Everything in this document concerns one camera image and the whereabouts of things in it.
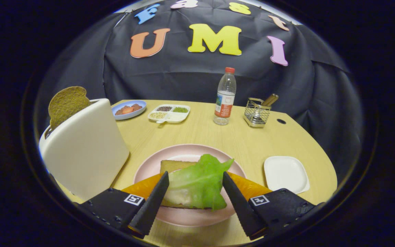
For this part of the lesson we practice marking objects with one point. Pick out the brown toast slice with crust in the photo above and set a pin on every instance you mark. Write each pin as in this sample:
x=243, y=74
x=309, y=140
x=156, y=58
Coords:
x=173, y=166

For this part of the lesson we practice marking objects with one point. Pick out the red food pieces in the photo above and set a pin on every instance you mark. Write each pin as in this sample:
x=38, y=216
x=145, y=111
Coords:
x=128, y=109

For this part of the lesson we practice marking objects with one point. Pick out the pink round plate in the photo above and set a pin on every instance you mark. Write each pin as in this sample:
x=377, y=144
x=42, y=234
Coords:
x=149, y=164

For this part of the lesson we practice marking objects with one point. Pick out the round-topped brown bread slice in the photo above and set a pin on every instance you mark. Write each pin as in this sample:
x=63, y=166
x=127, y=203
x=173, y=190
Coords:
x=66, y=104

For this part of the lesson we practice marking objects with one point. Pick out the black backdrop cloth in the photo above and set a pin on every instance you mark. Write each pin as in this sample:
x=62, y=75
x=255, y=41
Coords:
x=183, y=79

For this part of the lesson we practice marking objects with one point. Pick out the blue round plate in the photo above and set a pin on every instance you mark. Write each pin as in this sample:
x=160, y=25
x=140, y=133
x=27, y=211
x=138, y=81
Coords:
x=139, y=113

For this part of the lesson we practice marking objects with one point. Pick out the green lettuce leaf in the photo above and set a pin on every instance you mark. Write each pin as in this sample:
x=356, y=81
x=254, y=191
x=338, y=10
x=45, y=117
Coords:
x=201, y=181

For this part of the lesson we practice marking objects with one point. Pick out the white toaster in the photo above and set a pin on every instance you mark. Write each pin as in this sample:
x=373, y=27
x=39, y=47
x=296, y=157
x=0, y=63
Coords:
x=87, y=151

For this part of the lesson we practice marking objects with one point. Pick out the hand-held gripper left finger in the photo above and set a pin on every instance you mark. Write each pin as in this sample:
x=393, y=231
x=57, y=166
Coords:
x=151, y=206

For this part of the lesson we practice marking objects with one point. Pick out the clear plastic water bottle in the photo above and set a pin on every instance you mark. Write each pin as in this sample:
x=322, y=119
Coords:
x=224, y=103

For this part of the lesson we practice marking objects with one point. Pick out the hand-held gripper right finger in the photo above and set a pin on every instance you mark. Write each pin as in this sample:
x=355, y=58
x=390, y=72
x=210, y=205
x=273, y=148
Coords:
x=240, y=204

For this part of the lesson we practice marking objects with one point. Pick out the small white square plate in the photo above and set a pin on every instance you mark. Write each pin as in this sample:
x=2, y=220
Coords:
x=285, y=173

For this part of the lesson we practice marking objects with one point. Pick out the white divided condiment dish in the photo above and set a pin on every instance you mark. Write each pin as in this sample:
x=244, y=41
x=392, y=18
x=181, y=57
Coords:
x=175, y=117

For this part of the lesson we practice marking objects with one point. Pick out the metal mesh cutlery holder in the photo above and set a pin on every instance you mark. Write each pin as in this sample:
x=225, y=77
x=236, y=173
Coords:
x=256, y=116

